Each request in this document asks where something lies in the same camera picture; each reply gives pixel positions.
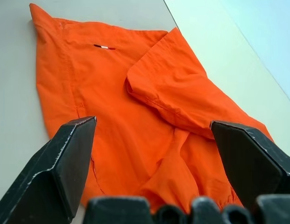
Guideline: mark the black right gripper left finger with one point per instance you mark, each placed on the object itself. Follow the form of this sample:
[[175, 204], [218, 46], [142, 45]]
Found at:
[[46, 177]]

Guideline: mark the orange shirt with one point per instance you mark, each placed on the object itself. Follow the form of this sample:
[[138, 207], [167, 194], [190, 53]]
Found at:
[[126, 105]]

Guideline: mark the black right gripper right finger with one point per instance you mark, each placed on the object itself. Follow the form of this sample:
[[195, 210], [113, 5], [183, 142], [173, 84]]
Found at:
[[249, 161]]

